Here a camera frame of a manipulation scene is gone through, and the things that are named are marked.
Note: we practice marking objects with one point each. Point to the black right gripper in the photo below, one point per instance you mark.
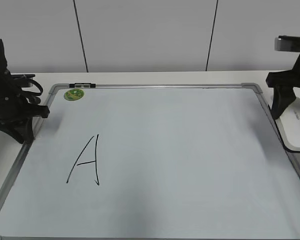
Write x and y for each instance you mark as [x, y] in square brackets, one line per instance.
[283, 83]

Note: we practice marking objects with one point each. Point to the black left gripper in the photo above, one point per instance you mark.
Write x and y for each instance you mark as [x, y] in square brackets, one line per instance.
[15, 109]

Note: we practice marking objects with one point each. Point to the white rectangular board eraser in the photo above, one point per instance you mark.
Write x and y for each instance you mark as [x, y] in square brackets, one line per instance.
[288, 125]

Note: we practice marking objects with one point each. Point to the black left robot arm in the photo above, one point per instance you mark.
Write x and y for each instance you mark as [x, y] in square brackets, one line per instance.
[34, 91]

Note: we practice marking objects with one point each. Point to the round green magnet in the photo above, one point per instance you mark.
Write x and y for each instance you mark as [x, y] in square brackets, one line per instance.
[74, 94]

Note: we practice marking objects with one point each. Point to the black and silver board clip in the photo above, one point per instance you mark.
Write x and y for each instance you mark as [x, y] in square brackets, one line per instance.
[82, 85]

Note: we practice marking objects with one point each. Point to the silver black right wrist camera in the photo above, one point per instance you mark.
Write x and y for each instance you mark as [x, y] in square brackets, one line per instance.
[285, 43]

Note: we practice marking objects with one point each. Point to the white board with grey frame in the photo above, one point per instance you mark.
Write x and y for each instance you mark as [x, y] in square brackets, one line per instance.
[154, 161]

